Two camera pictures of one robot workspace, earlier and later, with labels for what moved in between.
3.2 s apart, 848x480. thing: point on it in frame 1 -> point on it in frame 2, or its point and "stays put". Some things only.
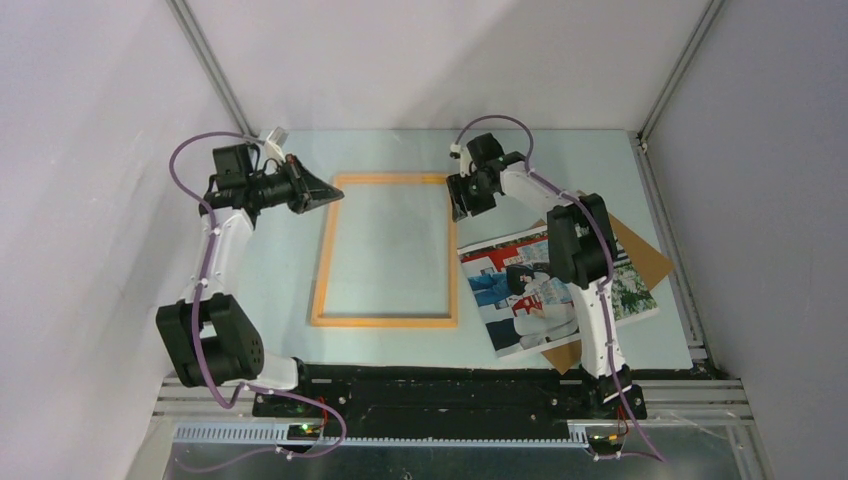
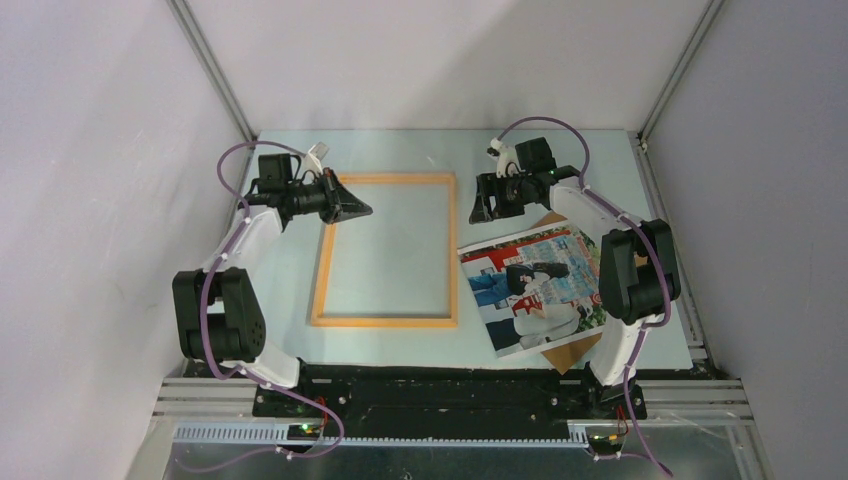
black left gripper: [307, 189] -> [340, 204]
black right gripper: [457, 186] -> [488, 185]
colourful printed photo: [525, 303] stays put
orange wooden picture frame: [323, 282] stays put
